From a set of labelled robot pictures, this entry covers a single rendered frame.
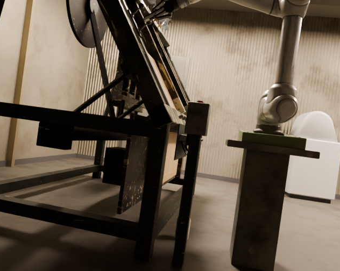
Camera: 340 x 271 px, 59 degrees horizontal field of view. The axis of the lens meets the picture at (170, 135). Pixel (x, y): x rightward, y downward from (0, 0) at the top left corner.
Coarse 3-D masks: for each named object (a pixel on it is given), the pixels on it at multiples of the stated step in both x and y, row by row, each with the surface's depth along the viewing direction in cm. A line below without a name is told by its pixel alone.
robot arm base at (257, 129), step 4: (256, 124) 194; (260, 124) 188; (256, 128) 192; (260, 128) 188; (264, 128) 186; (268, 128) 185; (272, 128) 185; (276, 128) 185; (280, 128) 187; (256, 132) 186; (260, 132) 186; (264, 132) 185; (268, 132) 185; (272, 132) 184; (276, 132) 184; (280, 132) 183
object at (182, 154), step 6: (180, 126) 197; (180, 132) 200; (180, 138) 197; (186, 138) 198; (180, 144) 207; (186, 144) 197; (180, 150) 210; (186, 150) 240; (174, 156) 194; (180, 156) 214
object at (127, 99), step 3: (120, 96) 271; (123, 96) 271; (126, 96) 279; (123, 99) 274; (126, 99) 280; (129, 99) 287; (132, 99) 296; (129, 102) 296; (132, 102) 297; (135, 102) 305; (141, 105) 328; (144, 105) 337; (144, 108) 352
